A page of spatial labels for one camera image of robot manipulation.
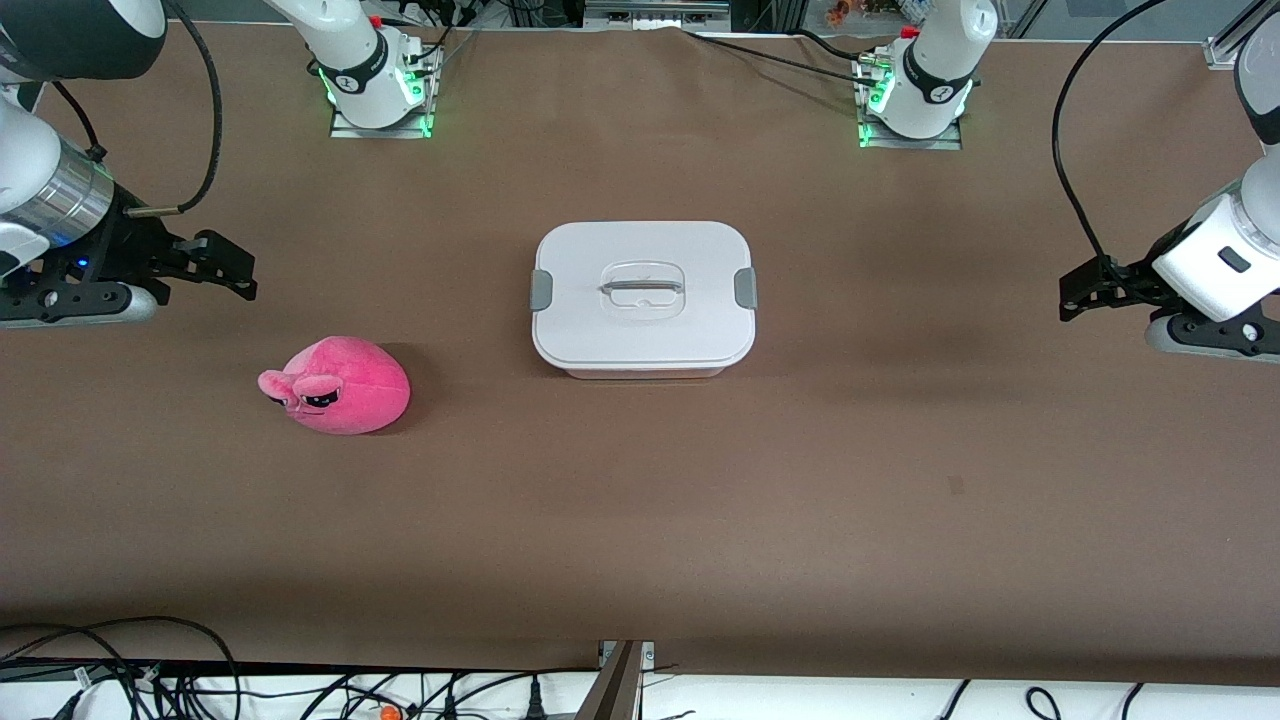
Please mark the metal base plate right arm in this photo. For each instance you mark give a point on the metal base plate right arm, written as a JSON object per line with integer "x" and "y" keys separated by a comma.
{"x": 345, "y": 128}

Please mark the black power plug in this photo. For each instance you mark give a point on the black power plug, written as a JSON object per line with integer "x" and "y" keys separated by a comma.
{"x": 535, "y": 705}

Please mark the translucent pink plastic box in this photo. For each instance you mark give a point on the translucent pink plastic box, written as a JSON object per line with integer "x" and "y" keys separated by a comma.
{"x": 640, "y": 373}

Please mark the metal base plate left arm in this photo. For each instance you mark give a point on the metal base plate left arm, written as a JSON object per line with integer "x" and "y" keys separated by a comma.
{"x": 940, "y": 143}

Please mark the brown table cover sheet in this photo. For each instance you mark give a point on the brown table cover sheet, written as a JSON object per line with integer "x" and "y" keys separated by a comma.
{"x": 640, "y": 520}

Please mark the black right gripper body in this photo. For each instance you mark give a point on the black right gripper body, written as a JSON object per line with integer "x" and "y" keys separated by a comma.
{"x": 128, "y": 243}

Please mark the white box lid grey clips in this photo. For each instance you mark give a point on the white box lid grey clips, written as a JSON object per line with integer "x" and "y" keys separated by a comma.
{"x": 640, "y": 340}

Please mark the small metal bracket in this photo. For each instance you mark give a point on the small metal bracket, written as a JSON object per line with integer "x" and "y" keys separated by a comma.
{"x": 648, "y": 652}

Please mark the aluminium frame bar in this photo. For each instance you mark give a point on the aluminium frame bar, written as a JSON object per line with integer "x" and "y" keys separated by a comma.
{"x": 655, "y": 12}

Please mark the orange background figure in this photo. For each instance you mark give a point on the orange background figure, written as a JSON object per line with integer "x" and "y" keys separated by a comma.
{"x": 840, "y": 12}

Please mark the aluminium corner profile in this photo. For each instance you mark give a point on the aluminium corner profile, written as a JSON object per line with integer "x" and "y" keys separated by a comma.
{"x": 1225, "y": 50}

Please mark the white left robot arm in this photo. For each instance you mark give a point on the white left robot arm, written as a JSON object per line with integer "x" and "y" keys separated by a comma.
{"x": 935, "y": 90}

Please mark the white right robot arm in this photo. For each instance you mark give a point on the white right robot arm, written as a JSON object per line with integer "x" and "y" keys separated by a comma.
{"x": 360, "y": 80}

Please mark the black table edge rail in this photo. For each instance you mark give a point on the black table edge rail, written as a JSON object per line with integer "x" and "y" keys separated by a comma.
{"x": 300, "y": 668}

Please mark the aluminium profile post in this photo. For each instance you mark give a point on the aluminium profile post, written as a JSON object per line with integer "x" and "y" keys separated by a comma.
{"x": 615, "y": 690}

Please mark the pink plush toy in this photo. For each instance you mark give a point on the pink plush toy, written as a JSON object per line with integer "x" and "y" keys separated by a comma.
{"x": 350, "y": 390}

